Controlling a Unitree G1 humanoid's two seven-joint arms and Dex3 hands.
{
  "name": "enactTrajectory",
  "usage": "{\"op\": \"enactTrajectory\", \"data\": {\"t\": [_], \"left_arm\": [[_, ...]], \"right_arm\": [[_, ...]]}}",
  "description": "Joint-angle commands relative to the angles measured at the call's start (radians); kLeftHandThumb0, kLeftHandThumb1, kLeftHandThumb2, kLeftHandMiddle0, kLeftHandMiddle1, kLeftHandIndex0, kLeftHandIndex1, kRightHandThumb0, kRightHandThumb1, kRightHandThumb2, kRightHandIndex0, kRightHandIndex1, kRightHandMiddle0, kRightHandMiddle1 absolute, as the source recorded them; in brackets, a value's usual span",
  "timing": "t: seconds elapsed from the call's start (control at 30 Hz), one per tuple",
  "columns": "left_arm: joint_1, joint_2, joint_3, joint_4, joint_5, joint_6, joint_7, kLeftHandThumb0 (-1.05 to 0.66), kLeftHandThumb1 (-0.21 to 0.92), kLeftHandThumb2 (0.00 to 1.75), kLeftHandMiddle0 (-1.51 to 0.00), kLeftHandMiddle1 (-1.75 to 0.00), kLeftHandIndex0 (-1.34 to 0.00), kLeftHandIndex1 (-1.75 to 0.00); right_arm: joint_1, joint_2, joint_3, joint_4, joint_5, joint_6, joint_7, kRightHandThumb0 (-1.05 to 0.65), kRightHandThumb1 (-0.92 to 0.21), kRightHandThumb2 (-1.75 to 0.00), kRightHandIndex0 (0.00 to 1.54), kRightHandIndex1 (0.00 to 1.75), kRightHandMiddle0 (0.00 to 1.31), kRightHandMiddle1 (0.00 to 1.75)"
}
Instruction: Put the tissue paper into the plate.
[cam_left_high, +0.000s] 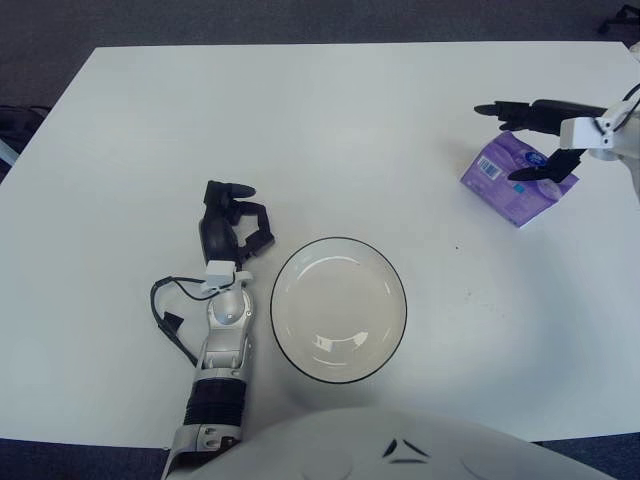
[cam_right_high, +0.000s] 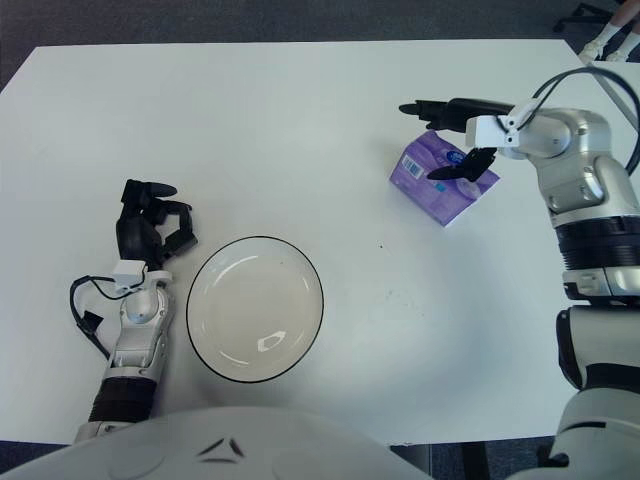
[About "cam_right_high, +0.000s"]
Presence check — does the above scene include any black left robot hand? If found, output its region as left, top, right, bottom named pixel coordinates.
left=114, top=178, right=200, bottom=266

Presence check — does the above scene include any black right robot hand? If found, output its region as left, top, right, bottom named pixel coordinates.
left=398, top=98, right=519, bottom=182

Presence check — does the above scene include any purple tissue paper pack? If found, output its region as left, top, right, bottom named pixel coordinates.
left=388, top=130, right=502, bottom=230

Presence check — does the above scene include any white plate black rim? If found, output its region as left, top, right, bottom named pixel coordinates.
left=186, top=235, right=325, bottom=384

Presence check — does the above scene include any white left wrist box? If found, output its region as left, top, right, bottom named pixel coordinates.
left=112, top=259, right=147, bottom=294

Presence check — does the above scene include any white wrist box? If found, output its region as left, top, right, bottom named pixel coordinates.
left=112, top=259, right=147, bottom=294
left=466, top=113, right=526, bottom=161

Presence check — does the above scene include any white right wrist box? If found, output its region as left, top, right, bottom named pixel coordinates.
left=466, top=113, right=526, bottom=161

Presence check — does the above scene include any black office chair base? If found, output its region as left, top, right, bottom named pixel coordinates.
left=553, top=2, right=621, bottom=34

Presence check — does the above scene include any person leg white sock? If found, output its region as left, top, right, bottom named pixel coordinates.
left=604, top=29, right=640, bottom=64
left=580, top=0, right=635, bottom=64

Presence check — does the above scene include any white side table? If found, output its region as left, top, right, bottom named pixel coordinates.
left=587, top=59, right=640, bottom=166

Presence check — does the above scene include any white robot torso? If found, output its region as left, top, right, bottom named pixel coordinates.
left=0, top=405, right=431, bottom=480

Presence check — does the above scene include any black table leg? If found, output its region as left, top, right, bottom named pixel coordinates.
left=467, top=439, right=494, bottom=480

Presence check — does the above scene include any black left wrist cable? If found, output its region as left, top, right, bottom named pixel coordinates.
left=69, top=275, right=146, bottom=359

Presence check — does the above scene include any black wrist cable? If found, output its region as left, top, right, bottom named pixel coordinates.
left=69, top=275, right=146, bottom=359
left=519, top=66, right=640, bottom=174

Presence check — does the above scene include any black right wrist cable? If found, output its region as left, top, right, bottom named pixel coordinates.
left=519, top=66, right=640, bottom=174

